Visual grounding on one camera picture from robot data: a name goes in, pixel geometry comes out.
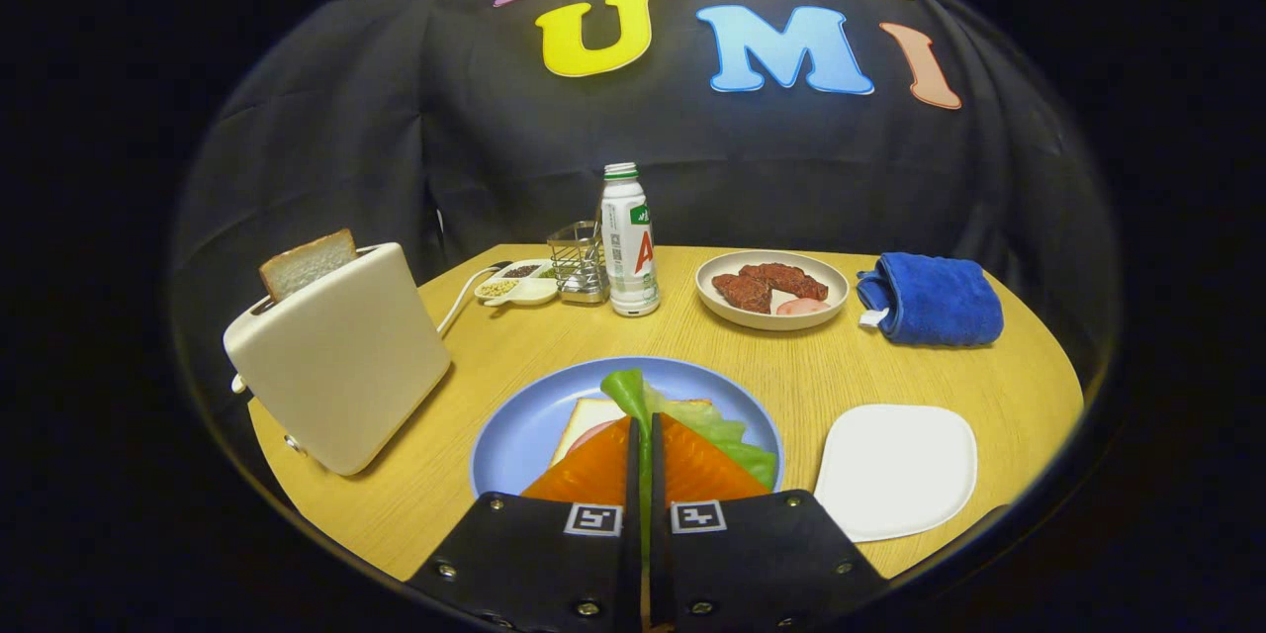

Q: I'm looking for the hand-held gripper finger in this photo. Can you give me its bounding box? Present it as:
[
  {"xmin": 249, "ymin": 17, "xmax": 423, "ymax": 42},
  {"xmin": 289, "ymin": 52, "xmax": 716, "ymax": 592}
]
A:
[
  {"xmin": 648, "ymin": 411, "xmax": 891, "ymax": 633},
  {"xmin": 406, "ymin": 413, "xmax": 644, "ymax": 633}
]

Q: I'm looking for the green lettuce leaf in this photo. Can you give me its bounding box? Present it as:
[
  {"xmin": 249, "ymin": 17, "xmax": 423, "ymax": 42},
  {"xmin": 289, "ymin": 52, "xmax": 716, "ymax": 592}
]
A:
[{"xmin": 600, "ymin": 368, "xmax": 780, "ymax": 565}]

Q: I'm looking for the toasted bread slice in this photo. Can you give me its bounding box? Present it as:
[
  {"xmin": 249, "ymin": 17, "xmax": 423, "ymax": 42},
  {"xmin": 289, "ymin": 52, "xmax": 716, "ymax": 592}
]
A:
[{"xmin": 258, "ymin": 227, "xmax": 359, "ymax": 304}]

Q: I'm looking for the white bread slice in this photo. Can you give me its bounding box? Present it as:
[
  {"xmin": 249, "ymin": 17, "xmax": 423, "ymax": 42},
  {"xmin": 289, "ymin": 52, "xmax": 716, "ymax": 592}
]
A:
[{"xmin": 549, "ymin": 398, "xmax": 713, "ymax": 466}]

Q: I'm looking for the blue round plate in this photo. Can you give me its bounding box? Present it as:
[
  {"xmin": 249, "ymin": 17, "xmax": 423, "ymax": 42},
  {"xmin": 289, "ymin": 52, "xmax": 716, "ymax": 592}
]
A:
[{"xmin": 469, "ymin": 356, "xmax": 786, "ymax": 500}]

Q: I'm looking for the white square plate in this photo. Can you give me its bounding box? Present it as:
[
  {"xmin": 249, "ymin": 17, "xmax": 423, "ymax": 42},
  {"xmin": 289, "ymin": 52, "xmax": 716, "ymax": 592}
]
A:
[{"xmin": 813, "ymin": 404, "xmax": 979, "ymax": 544}]

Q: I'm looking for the beige round plate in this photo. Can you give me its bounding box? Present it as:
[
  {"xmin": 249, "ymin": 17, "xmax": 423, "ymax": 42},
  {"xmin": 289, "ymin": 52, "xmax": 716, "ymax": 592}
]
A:
[{"xmin": 694, "ymin": 250, "xmax": 851, "ymax": 332}]

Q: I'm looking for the red-brown meat patty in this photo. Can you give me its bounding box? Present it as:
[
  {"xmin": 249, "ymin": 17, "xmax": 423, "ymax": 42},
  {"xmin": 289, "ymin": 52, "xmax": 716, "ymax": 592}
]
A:
[
  {"xmin": 738, "ymin": 263, "xmax": 830, "ymax": 303},
  {"xmin": 711, "ymin": 273, "xmax": 773, "ymax": 315}
]

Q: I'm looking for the white condiment dish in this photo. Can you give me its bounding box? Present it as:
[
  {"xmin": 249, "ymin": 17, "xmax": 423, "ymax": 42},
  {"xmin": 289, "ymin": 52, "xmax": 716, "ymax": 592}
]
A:
[{"xmin": 474, "ymin": 258, "xmax": 561, "ymax": 309}]

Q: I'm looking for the white drink bottle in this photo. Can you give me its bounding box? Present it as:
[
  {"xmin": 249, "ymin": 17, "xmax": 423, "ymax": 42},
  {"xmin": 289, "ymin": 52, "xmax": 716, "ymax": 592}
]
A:
[{"xmin": 599, "ymin": 162, "xmax": 662, "ymax": 318}]

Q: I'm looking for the cream toaster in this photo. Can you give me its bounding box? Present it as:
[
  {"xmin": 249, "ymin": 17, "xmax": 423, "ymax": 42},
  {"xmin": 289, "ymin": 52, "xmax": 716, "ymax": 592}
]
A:
[{"xmin": 223, "ymin": 241, "xmax": 453, "ymax": 477}]

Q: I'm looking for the blue folded towel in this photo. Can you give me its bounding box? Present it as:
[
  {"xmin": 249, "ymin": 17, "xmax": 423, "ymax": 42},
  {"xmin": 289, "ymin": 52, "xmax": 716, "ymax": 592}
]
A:
[{"xmin": 856, "ymin": 252, "xmax": 1005, "ymax": 348}]

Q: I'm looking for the black backdrop cloth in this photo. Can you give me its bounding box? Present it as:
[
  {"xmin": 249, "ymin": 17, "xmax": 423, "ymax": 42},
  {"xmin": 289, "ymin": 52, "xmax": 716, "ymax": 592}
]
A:
[{"xmin": 168, "ymin": 0, "xmax": 1124, "ymax": 436}]

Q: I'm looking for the wire mesh holder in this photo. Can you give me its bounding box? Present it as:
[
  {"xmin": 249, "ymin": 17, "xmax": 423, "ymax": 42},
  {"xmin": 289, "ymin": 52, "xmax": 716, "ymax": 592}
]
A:
[{"xmin": 547, "ymin": 221, "xmax": 610, "ymax": 306}]

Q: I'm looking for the white toaster cable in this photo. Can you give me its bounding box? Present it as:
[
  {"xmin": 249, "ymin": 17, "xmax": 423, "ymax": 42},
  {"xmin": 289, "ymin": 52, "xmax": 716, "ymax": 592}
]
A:
[{"xmin": 436, "ymin": 261, "xmax": 513, "ymax": 337}]

